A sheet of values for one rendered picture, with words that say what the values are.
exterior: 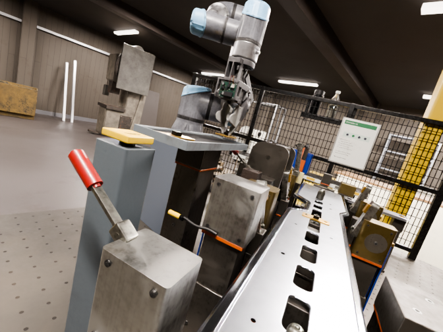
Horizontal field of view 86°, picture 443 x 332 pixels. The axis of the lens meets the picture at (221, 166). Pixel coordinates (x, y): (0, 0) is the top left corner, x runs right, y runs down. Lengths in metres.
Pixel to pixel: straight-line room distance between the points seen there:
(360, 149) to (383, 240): 1.02
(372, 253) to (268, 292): 0.55
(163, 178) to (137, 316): 0.75
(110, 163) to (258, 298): 0.30
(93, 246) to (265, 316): 0.30
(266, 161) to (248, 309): 0.56
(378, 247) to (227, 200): 0.55
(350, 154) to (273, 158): 1.04
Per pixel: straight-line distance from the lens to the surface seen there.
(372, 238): 0.88
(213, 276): 0.55
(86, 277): 0.52
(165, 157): 0.99
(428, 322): 0.48
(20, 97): 7.59
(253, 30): 0.73
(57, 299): 0.78
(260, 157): 0.83
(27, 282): 0.84
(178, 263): 0.28
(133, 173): 0.42
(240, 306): 0.35
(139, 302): 0.28
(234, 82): 0.70
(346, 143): 1.81
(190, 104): 0.99
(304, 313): 0.42
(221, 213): 0.48
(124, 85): 6.80
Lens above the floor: 1.22
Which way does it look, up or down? 11 degrees down
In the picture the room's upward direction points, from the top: 15 degrees clockwise
